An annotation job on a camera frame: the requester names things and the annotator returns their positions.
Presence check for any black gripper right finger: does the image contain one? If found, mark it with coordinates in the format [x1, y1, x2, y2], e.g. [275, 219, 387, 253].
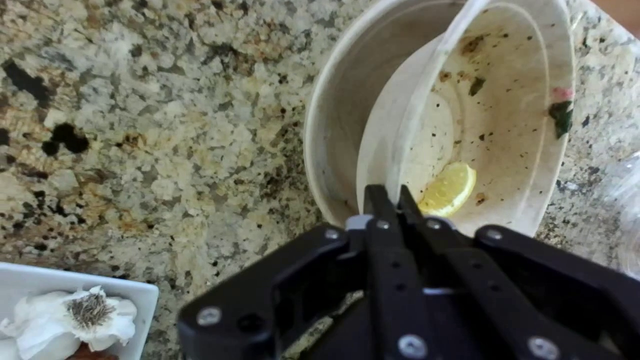
[399, 184, 640, 360]

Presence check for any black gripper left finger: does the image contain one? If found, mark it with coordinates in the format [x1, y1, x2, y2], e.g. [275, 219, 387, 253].
[177, 184, 431, 360]

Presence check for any stained beige bowl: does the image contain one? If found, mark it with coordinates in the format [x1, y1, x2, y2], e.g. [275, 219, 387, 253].
[354, 0, 578, 240]

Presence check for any yellow lemon slice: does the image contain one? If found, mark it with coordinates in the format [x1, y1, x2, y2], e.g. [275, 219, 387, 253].
[414, 160, 480, 219]

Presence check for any white rectangular plate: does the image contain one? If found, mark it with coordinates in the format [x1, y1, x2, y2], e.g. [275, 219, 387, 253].
[0, 260, 162, 360]

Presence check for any white garlic bulb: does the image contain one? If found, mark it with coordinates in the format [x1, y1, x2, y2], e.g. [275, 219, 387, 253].
[0, 284, 141, 360]

